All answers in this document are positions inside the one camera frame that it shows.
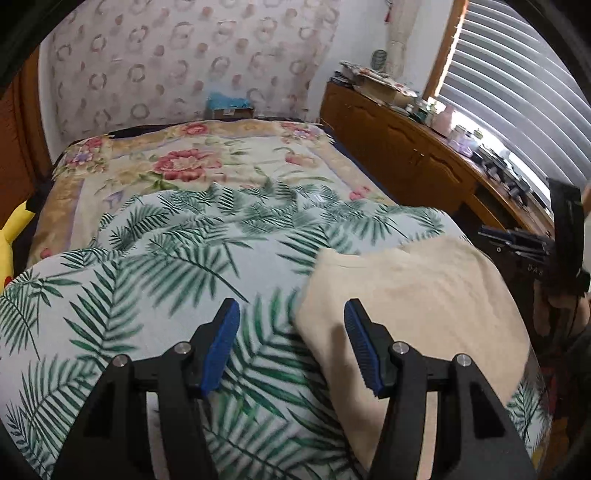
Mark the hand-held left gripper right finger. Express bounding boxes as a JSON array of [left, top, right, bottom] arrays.
[[344, 298, 539, 480]]

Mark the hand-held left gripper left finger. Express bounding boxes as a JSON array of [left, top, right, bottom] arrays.
[[51, 298, 242, 480]]

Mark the spare black gripper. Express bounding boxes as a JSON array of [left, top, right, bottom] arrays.
[[503, 175, 532, 204], [480, 152, 509, 178]]

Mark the pile of books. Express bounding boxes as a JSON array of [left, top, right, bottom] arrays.
[[339, 61, 370, 81]]

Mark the floral quilt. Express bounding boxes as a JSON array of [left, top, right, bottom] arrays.
[[28, 119, 398, 273]]

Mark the clear plastic container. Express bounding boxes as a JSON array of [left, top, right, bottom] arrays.
[[450, 127, 481, 155]]

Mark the palm leaf printed blanket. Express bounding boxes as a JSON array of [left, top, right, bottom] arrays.
[[0, 182, 552, 480]]

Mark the open cardboard box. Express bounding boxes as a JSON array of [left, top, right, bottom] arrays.
[[365, 76, 416, 104]]

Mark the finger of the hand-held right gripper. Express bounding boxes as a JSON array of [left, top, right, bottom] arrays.
[[478, 226, 532, 259], [505, 231, 554, 250]]

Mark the small cardboard box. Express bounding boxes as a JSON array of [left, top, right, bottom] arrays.
[[205, 106, 256, 121]]

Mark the long wooden cabinet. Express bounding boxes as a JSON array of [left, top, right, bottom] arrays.
[[320, 80, 555, 241]]

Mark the yellow plush toy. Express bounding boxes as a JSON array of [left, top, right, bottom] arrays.
[[0, 198, 38, 291]]

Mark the wooden louvred wardrobe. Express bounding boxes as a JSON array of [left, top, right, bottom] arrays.
[[0, 60, 51, 227]]

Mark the pink jar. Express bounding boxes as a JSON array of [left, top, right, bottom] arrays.
[[434, 104, 458, 137]]

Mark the floral window curtain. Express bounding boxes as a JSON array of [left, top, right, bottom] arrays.
[[385, 0, 416, 79]]

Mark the blue cloth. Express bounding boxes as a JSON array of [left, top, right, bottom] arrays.
[[205, 91, 250, 109]]

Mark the person's right hand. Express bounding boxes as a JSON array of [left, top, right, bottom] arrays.
[[533, 282, 591, 337]]

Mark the circle patterned wall curtain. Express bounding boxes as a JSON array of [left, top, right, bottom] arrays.
[[44, 0, 342, 144]]

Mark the beige printed t-shirt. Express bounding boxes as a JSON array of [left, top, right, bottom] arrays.
[[295, 235, 532, 480]]

